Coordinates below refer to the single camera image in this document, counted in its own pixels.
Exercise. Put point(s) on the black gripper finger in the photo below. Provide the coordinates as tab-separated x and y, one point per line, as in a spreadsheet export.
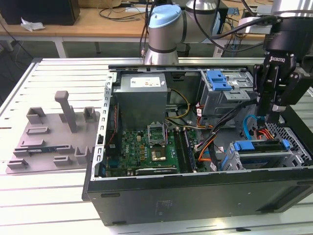
262	107
297	85

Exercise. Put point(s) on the hard disk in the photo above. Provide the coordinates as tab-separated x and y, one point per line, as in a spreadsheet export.
244	146

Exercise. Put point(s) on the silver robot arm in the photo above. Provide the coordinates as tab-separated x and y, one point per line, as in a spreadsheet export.
166	31

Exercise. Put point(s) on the silver disk bay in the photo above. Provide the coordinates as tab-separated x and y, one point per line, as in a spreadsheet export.
231	159

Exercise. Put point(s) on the silver optical drive cage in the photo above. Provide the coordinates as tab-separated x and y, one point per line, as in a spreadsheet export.
220	102

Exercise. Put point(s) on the blue plastic drive latch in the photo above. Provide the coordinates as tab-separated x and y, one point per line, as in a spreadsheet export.
217	83

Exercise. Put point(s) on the black computer tower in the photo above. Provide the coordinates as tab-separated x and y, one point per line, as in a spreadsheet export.
224	17

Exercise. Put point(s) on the white label sign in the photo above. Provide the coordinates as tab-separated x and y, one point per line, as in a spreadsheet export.
219	52

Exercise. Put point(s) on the blue RAM stick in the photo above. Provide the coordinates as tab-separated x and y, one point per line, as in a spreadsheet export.
188	150

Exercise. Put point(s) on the black RAM slot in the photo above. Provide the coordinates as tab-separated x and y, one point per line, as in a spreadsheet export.
178	150
184	150
181	150

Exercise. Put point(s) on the black waste bin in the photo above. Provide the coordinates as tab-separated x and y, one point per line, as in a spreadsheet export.
183	50

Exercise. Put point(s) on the CPU socket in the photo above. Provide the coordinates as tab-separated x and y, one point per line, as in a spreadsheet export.
159	155

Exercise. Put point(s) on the grey power supply unit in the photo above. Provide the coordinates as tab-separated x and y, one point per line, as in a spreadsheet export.
139	105

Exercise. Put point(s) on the black graphics card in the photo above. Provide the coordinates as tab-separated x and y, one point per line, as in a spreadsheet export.
156	170

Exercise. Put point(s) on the black open PC case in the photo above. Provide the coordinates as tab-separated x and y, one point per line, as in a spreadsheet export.
171	203

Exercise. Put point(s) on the green motherboard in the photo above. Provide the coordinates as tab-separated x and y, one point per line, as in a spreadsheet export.
132	147

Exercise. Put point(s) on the wooden desk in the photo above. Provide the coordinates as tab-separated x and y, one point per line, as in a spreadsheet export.
110	28

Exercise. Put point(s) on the grey parts rack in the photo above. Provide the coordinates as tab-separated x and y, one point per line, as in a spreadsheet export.
56	137

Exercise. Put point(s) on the dark RAM stick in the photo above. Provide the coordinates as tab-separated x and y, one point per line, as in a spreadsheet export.
36	149

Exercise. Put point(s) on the large black box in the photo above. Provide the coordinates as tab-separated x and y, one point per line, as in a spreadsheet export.
44	12

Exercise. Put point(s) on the crumpled white paper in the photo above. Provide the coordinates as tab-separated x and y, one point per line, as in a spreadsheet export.
31	25

